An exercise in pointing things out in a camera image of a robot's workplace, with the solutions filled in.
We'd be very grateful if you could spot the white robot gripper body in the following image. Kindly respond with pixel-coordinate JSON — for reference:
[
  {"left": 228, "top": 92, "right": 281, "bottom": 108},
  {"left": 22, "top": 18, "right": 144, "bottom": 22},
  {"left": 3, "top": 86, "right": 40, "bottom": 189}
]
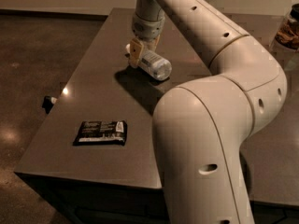
[{"left": 132, "top": 13, "right": 165, "bottom": 41}]

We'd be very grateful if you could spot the blue label plastic bottle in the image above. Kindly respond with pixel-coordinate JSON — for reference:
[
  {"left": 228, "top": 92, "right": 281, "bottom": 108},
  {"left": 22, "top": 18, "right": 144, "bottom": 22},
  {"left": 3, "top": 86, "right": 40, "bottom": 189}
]
[{"left": 126, "top": 44, "right": 172, "bottom": 81}]

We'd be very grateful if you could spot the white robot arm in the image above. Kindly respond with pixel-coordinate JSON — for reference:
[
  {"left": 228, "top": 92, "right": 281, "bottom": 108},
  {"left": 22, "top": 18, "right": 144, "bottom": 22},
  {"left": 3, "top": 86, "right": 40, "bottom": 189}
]
[{"left": 130, "top": 0, "right": 287, "bottom": 224}]

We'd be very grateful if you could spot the black snack bar wrapper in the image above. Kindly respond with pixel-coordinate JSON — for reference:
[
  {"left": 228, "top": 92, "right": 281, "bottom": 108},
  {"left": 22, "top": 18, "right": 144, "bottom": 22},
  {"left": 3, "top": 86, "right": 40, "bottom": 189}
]
[{"left": 73, "top": 120, "right": 127, "bottom": 146}]

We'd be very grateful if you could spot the clear jar with snacks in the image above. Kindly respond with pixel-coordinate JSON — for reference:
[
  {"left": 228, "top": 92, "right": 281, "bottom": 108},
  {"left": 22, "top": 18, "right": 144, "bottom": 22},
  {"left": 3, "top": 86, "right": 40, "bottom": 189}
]
[{"left": 270, "top": 4, "right": 299, "bottom": 71}]

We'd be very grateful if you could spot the dark cabinet drawer front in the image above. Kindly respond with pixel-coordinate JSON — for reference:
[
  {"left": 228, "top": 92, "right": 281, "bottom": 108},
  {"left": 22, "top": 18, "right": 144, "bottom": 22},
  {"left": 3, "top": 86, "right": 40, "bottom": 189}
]
[{"left": 18, "top": 173, "right": 299, "bottom": 224}]

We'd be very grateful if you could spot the black drawer handle knob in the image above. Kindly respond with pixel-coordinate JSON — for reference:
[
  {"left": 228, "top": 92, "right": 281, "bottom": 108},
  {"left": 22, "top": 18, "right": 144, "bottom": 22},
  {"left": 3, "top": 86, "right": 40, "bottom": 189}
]
[{"left": 42, "top": 96, "right": 57, "bottom": 114}]

